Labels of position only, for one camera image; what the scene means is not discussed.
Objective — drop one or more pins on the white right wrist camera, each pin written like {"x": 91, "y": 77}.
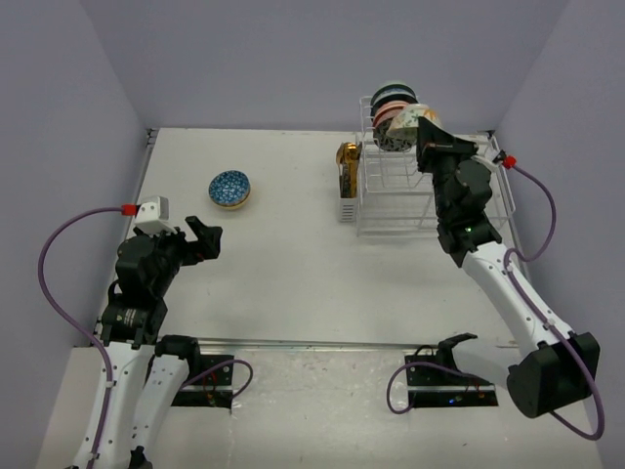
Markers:
{"x": 491, "y": 158}

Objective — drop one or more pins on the teal rim back bowl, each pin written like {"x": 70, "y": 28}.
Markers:
{"x": 392, "y": 88}

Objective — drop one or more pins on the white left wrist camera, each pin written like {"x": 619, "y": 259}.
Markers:
{"x": 153, "y": 216}

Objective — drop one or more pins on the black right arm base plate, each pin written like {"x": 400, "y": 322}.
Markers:
{"x": 432, "y": 388}

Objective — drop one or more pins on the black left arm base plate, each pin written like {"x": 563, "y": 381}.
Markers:
{"x": 212, "y": 390}

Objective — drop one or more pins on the white perforated cutlery holder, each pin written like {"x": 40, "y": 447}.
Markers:
{"x": 347, "y": 210}

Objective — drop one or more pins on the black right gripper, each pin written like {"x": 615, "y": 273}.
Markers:
{"x": 435, "y": 144}

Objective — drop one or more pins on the cream bowl with star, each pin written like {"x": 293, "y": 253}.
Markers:
{"x": 405, "y": 126}

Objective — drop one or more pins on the gold utensil in holder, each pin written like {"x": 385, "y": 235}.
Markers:
{"x": 347, "y": 159}

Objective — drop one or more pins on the pink rim bowl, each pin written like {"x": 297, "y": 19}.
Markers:
{"x": 389, "y": 106}

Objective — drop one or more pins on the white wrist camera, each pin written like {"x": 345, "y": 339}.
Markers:
{"x": 153, "y": 216}
{"x": 491, "y": 158}

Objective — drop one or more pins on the aluminium table edge rail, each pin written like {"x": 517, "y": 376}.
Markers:
{"x": 151, "y": 137}

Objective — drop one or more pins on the white wire dish rack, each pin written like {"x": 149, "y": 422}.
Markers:
{"x": 393, "y": 196}

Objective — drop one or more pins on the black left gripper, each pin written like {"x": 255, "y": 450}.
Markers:
{"x": 207, "y": 235}

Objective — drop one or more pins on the blue triangle pattern bowl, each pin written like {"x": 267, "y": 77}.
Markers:
{"x": 229, "y": 186}

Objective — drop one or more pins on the cream bowl yellow centre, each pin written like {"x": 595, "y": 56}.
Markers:
{"x": 232, "y": 206}

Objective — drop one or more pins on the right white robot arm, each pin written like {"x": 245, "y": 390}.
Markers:
{"x": 556, "y": 366}

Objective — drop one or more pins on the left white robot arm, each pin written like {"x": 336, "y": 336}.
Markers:
{"x": 144, "y": 370}

